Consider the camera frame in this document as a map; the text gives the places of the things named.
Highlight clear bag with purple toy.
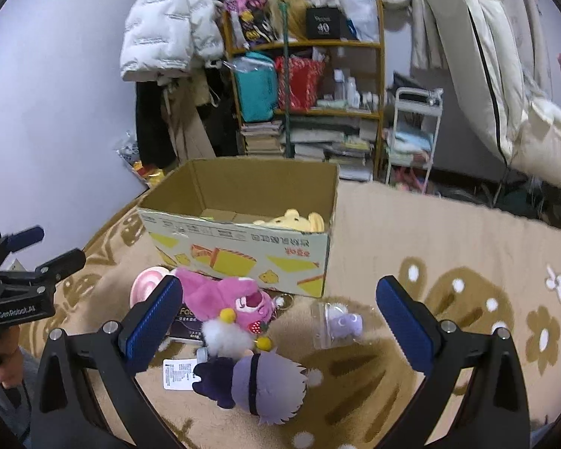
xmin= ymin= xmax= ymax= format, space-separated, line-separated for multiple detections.
xmin=311 ymin=300 xmax=371 ymax=350

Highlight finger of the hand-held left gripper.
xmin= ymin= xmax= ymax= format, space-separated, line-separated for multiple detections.
xmin=9 ymin=248 xmax=87 ymax=289
xmin=0 ymin=226 xmax=46 ymax=271

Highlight grey-haired dark plush doll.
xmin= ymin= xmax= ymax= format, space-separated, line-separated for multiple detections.
xmin=191 ymin=351 xmax=324 ymax=426

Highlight white paper tag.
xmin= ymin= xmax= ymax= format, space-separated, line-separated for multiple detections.
xmin=163 ymin=358 xmax=203 ymax=391

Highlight metal rack frame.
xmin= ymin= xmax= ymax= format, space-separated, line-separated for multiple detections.
xmin=488 ymin=164 xmax=559 ymax=226

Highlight dark hanging clothes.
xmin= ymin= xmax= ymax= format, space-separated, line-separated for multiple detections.
xmin=135 ymin=63 xmax=240 ymax=170

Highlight teal bag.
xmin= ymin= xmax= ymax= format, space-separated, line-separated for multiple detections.
xmin=234 ymin=54 xmax=279 ymax=122

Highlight wooden shelf rack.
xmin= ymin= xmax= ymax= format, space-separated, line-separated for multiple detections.
xmin=222 ymin=0 xmax=387 ymax=183

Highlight pink round case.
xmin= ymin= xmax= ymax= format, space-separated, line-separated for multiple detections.
xmin=130 ymin=266 xmax=171 ymax=310

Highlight printed tote bag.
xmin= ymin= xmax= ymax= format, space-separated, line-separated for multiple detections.
xmin=224 ymin=0 xmax=279 ymax=50

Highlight blond wig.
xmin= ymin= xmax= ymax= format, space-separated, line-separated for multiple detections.
xmin=269 ymin=0 xmax=310 ymax=41

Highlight pink plush toy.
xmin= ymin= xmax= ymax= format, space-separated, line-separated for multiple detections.
xmin=174 ymin=266 xmax=278 ymax=336

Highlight green pole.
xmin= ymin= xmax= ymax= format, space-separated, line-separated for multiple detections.
xmin=278 ymin=0 xmax=297 ymax=160

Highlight black flat packet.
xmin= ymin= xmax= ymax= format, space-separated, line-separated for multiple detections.
xmin=167 ymin=306 xmax=216 ymax=344

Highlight pile of small plush toys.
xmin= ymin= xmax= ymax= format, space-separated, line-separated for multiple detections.
xmin=392 ymin=166 xmax=432 ymax=192

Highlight red gift bag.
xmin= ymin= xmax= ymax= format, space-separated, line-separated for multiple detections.
xmin=275 ymin=56 xmax=327 ymax=113

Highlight person's left hand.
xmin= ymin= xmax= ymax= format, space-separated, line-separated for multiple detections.
xmin=0 ymin=325 xmax=29 ymax=389

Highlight stack of books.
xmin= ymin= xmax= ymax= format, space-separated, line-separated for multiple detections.
xmin=240 ymin=120 xmax=286 ymax=156

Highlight yellow plush toy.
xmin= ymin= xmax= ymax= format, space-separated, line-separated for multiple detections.
xmin=252 ymin=210 xmax=325 ymax=235

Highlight folded light cloths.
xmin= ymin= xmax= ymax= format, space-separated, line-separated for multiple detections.
xmin=392 ymin=130 xmax=433 ymax=156

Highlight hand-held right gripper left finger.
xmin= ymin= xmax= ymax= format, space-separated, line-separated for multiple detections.
xmin=30 ymin=275 xmax=184 ymax=449

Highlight white puffer jacket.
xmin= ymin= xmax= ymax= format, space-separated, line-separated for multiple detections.
xmin=120 ymin=0 xmax=226 ymax=83

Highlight white plastic bag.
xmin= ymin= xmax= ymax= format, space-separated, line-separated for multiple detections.
xmin=335 ymin=0 xmax=380 ymax=42

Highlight printed cardboard box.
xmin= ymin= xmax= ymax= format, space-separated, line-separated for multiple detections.
xmin=138 ymin=158 xmax=340 ymax=299

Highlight pile of books and papers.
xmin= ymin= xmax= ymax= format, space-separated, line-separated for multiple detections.
xmin=292 ymin=119 xmax=378 ymax=181

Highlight black box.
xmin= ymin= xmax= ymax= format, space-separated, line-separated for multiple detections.
xmin=306 ymin=6 xmax=342 ymax=41

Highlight row of small bottles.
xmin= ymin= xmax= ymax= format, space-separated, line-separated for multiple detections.
xmin=332 ymin=69 xmax=380 ymax=110

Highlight pile of snack packets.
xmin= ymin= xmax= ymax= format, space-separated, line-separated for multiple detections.
xmin=116 ymin=143 xmax=170 ymax=189

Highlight beige hanging coat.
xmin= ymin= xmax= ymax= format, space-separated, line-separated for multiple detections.
xmin=161 ymin=79 xmax=217 ymax=162

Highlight white trolley cart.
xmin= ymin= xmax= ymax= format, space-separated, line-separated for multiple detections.
xmin=384 ymin=86 xmax=444 ymax=193

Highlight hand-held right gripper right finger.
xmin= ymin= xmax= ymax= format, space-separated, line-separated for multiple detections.
xmin=375 ymin=275 xmax=531 ymax=449

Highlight white fluffy plush toy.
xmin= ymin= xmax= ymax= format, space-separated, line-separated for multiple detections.
xmin=200 ymin=309 xmax=274 ymax=359

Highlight white quilted duvet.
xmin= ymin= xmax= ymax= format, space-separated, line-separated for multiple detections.
xmin=410 ymin=0 xmax=561 ymax=199

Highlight beige flower-print blanket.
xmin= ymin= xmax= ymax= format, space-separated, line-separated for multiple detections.
xmin=19 ymin=181 xmax=561 ymax=449

